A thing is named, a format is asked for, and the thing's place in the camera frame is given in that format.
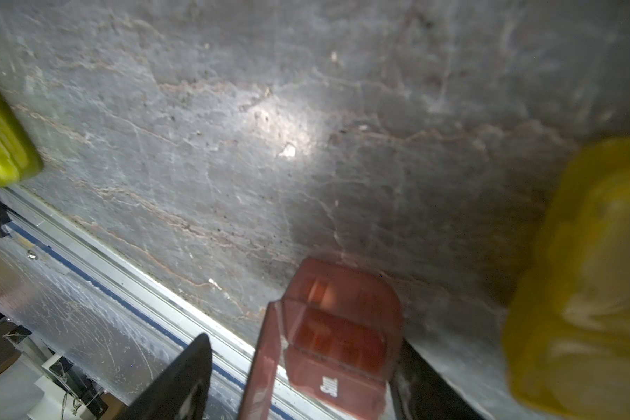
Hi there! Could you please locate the small yellow clear pillbox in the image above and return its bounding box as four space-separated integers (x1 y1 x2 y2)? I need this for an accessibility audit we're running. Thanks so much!
502 136 630 419

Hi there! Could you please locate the metal base rail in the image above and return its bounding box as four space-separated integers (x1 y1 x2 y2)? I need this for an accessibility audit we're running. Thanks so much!
0 187 252 419

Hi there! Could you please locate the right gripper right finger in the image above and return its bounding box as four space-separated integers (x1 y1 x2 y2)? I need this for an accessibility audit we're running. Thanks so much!
390 339 483 420

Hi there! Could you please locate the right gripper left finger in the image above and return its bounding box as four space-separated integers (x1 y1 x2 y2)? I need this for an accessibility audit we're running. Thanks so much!
117 334 213 420

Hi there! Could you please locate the dark red small pillbox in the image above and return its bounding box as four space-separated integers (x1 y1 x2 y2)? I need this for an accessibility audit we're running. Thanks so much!
239 257 404 419

